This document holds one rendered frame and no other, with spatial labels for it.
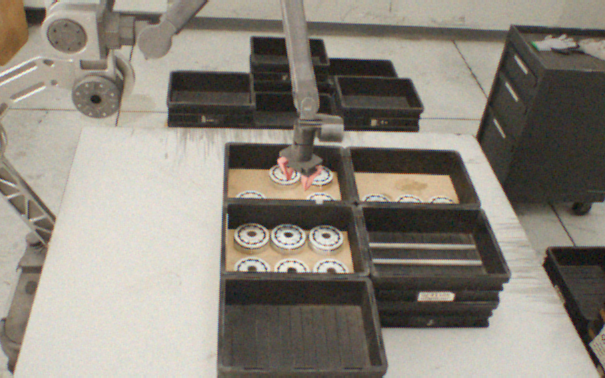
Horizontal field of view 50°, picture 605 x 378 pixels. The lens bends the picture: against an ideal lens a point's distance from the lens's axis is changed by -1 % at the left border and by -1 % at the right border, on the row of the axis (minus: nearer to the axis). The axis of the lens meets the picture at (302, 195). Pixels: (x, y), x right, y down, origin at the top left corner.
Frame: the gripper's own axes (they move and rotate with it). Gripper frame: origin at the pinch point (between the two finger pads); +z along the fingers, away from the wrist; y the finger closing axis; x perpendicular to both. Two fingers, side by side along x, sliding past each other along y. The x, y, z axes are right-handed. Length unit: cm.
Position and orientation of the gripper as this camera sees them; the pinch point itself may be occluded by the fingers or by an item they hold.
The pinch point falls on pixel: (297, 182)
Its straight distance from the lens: 180.9
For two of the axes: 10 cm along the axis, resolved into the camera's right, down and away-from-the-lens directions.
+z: -1.1, 7.7, 6.3
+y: -7.5, -4.8, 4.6
